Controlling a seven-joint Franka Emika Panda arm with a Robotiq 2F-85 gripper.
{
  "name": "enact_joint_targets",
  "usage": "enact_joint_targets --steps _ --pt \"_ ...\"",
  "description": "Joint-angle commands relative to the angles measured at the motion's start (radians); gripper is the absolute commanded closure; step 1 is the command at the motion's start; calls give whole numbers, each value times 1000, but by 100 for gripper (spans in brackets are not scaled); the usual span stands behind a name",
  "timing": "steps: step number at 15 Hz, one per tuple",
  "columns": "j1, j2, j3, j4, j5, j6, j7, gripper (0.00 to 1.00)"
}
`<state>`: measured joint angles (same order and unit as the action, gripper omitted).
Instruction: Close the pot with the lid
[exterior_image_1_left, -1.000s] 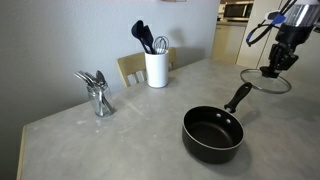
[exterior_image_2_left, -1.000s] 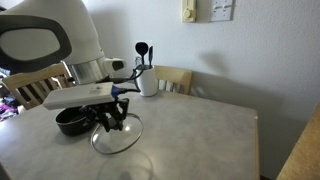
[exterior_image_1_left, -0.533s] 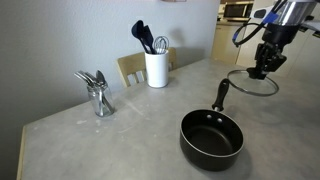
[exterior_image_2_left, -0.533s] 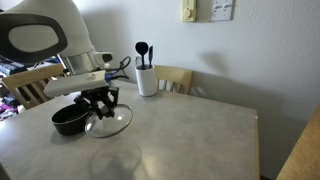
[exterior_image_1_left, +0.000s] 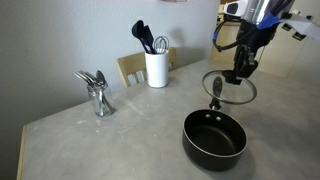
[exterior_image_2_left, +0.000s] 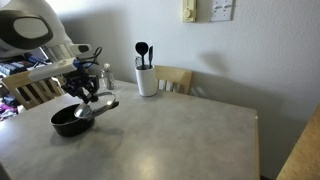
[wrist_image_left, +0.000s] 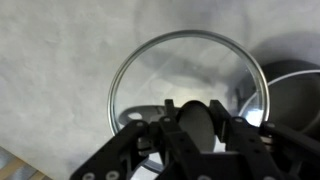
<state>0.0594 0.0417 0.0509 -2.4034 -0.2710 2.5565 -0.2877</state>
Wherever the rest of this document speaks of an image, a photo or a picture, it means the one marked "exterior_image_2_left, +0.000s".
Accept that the metal whisk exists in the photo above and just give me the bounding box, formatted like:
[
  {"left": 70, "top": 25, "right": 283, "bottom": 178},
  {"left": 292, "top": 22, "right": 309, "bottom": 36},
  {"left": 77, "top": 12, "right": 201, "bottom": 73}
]
[{"left": 134, "top": 55, "right": 143, "bottom": 69}]

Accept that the black spatula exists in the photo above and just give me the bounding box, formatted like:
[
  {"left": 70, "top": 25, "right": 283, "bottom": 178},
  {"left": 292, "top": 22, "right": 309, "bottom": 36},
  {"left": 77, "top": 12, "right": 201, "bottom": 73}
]
[{"left": 148, "top": 45, "right": 155, "bottom": 69}]

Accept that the pile of colourful clothes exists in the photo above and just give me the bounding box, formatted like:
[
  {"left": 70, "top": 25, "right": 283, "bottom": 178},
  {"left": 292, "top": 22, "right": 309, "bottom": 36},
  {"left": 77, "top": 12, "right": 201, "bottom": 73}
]
[{"left": 0, "top": 102, "right": 18, "bottom": 122}]

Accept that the glass jar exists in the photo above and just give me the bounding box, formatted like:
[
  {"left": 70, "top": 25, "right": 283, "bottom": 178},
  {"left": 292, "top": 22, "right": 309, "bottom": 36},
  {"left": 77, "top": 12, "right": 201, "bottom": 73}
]
[{"left": 101, "top": 69, "right": 116, "bottom": 91}]

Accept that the wooden chair with slatted back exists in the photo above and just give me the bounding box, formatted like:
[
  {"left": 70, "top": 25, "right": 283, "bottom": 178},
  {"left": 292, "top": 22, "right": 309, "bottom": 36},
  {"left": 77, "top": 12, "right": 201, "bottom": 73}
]
[{"left": 153, "top": 64, "right": 194, "bottom": 96}]

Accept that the white utensil holder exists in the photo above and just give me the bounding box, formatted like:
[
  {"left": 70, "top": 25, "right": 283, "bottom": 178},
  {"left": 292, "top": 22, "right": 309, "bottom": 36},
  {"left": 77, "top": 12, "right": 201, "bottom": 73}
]
[{"left": 134, "top": 65, "right": 159, "bottom": 98}]

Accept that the glass lid with black knob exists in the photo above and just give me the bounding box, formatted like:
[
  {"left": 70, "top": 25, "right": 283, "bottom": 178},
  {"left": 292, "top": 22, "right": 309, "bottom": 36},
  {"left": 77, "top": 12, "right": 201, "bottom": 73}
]
[{"left": 73, "top": 91, "right": 120, "bottom": 120}]

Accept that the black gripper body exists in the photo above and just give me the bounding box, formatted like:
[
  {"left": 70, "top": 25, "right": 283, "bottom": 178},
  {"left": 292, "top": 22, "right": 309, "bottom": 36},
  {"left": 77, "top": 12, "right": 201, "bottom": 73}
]
[{"left": 61, "top": 68, "right": 100, "bottom": 96}]

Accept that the white light switch plate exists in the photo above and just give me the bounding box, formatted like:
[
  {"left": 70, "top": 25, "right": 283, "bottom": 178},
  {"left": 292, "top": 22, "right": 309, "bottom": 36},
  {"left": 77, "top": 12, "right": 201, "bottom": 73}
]
[{"left": 209, "top": 0, "right": 235, "bottom": 23}]

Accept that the black saucepan with handle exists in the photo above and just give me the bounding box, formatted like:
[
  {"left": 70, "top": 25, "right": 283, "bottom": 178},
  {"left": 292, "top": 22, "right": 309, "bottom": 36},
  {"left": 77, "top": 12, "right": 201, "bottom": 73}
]
[{"left": 50, "top": 103, "right": 96, "bottom": 138}]

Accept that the beige wall thermostat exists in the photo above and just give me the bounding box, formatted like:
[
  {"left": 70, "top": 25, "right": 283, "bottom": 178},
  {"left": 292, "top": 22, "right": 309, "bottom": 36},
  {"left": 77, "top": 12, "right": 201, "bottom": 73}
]
[{"left": 182, "top": 0, "right": 198, "bottom": 24}]

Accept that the stack of blue books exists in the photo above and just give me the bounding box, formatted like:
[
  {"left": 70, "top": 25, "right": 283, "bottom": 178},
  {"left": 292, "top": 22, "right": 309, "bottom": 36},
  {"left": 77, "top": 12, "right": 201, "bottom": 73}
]
[{"left": 0, "top": 59, "right": 34, "bottom": 77}]

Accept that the black ladle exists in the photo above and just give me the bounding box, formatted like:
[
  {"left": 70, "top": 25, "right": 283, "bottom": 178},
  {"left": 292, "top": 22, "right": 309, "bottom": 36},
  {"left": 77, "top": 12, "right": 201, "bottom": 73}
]
[{"left": 134, "top": 41, "right": 150, "bottom": 70}]

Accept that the wooden chair with dark slats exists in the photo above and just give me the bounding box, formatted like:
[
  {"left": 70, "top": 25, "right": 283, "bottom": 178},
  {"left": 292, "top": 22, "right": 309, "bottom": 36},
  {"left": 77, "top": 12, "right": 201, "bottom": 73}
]
[{"left": 1, "top": 69, "right": 68, "bottom": 111}]

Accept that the wooden counter top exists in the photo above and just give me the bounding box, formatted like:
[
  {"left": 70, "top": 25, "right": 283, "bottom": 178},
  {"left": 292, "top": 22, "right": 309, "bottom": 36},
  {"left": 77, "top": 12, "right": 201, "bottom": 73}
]
[{"left": 275, "top": 103, "right": 320, "bottom": 180}]

